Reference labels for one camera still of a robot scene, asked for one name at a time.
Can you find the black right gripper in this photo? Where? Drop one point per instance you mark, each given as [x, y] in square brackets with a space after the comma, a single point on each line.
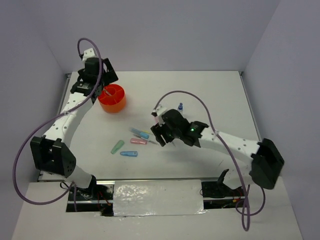
[158, 129]

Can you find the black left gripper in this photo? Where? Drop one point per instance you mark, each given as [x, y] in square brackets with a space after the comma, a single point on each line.
[110, 76]

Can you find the blue highlighter marker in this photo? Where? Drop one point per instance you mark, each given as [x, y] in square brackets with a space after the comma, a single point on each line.
[139, 133]

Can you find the pink transparent cap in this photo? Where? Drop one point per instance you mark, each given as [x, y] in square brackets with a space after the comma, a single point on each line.
[138, 141]

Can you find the blue transparent cap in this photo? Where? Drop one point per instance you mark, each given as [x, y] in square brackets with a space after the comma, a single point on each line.
[129, 153]

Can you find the green transparent cap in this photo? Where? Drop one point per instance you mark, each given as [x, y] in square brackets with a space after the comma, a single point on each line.
[117, 147]

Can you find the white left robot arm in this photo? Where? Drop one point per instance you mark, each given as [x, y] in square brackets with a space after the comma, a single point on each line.
[51, 152]

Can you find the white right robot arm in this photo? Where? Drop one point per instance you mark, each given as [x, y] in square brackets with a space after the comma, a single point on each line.
[262, 160]

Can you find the small glue bottle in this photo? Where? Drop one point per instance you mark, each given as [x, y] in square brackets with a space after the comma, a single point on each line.
[180, 108]

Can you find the orange round pen holder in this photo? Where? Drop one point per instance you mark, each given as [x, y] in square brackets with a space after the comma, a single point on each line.
[112, 98]

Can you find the silver tape panel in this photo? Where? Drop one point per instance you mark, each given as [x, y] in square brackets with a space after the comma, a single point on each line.
[157, 198]

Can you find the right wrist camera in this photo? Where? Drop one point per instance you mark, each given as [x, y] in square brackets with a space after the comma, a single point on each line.
[158, 112]

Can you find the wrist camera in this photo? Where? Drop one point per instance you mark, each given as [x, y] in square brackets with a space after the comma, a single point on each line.
[88, 53]
[158, 112]

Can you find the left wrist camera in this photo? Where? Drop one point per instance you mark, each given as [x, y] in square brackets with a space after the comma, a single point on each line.
[88, 53]

